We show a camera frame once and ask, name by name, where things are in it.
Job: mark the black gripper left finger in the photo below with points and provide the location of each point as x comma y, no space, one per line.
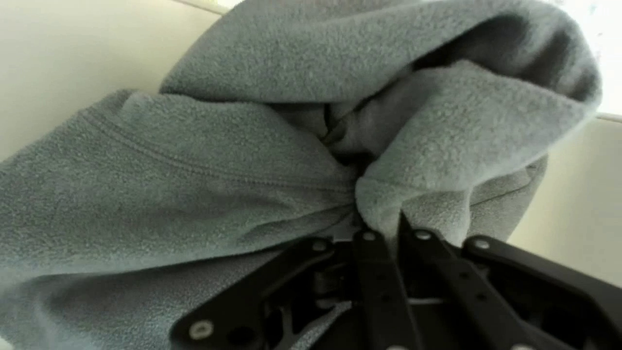
379,292

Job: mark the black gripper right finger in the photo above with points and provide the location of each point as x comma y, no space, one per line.
492,284

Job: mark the grey fleece cloth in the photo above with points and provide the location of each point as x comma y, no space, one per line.
226,167

